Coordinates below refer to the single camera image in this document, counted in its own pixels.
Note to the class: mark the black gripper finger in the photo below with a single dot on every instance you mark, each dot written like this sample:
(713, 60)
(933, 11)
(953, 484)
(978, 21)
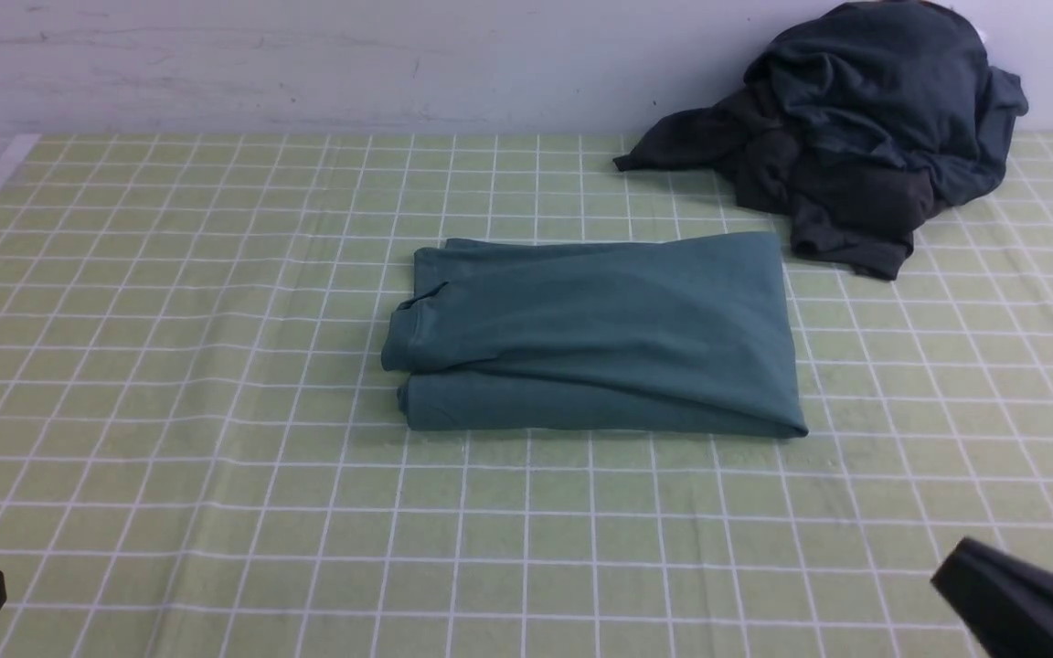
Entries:
(1005, 602)

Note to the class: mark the green long-sleeved shirt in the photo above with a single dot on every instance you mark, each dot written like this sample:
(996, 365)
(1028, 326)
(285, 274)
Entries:
(681, 336)

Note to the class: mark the green checked tablecloth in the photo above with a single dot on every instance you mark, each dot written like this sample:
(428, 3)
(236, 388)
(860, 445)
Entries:
(200, 454)

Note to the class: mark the dark grey crumpled garment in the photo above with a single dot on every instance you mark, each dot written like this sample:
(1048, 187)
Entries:
(853, 213)

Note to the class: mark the dark teal crumpled garment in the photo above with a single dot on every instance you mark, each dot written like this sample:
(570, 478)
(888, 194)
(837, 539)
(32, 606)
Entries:
(904, 84)

